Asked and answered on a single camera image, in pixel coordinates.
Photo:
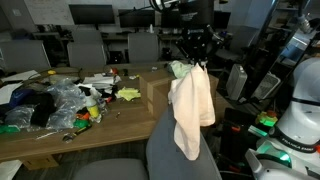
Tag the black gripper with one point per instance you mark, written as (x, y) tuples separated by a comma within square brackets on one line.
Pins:
[(198, 44)]

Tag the peach shirt with orange print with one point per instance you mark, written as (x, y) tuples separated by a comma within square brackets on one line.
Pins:
[(192, 104)]

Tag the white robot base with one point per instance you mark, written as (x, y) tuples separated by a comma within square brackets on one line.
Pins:
[(291, 150)]

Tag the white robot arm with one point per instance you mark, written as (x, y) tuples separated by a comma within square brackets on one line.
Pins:
[(196, 18)]

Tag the grey office chair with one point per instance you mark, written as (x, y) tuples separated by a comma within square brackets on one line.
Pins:
[(24, 55), (143, 47), (86, 55)]

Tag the brown cardboard box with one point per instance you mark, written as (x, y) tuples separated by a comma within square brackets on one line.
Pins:
[(155, 86)]

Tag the grey office chair backrest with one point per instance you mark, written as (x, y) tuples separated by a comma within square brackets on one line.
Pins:
[(166, 161)]

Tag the light green towel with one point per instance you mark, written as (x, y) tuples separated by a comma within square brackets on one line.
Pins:
[(179, 69)]

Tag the white space heater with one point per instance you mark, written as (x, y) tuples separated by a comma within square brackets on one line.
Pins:
[(236, 81)]

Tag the black monitor right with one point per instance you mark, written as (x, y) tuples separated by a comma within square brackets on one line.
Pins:
[(136, 18)]

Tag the black monitor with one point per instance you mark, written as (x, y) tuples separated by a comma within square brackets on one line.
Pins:
[(136, 18), (92, 14)]

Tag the yellow cloth on table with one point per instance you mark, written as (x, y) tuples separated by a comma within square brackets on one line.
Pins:
[(129, 93)]

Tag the stack of white papers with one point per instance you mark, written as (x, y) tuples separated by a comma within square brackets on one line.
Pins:
[(99, 82)]

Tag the black monitor left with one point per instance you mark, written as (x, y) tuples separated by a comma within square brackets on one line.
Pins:
[(92, 14)]

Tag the yellow white spray bottle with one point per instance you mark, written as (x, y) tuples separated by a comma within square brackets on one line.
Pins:
[(91, 105)]

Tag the clear plastic bag pile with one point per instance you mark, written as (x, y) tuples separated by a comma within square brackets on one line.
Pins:
[(68, 98)]

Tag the black clothing pile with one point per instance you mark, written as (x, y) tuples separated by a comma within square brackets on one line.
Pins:
[(44, 106)]

